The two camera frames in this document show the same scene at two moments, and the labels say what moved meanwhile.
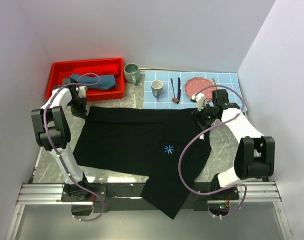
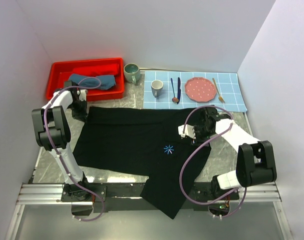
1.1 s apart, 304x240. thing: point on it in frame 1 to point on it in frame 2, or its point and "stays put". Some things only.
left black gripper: (82, 112) stays put
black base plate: (126, 196) stays put
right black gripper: (200, 115) to (197, 127)
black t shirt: (169, 145) stays put
